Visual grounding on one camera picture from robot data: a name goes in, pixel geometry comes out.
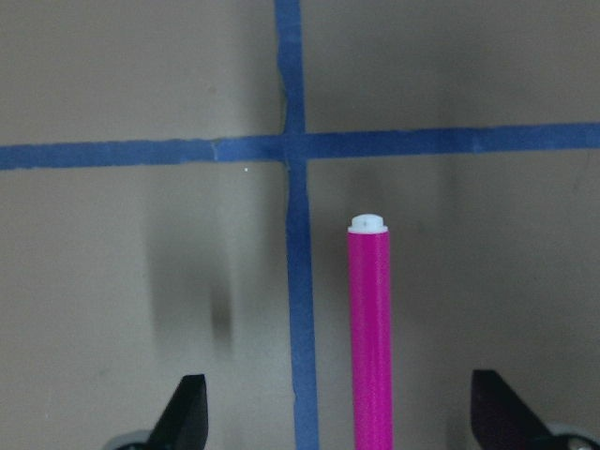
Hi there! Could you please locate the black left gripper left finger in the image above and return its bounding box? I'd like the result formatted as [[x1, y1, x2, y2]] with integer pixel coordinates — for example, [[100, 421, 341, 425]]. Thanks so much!
[[146, 374, 208, 450]]

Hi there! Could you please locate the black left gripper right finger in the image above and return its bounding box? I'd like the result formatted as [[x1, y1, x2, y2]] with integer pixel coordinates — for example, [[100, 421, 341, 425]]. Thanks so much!
[[470, 369, 555, 450]]

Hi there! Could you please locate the pink marker pen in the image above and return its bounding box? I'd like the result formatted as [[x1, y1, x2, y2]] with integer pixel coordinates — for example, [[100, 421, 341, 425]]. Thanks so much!
[[347, 214, 394, 449]]

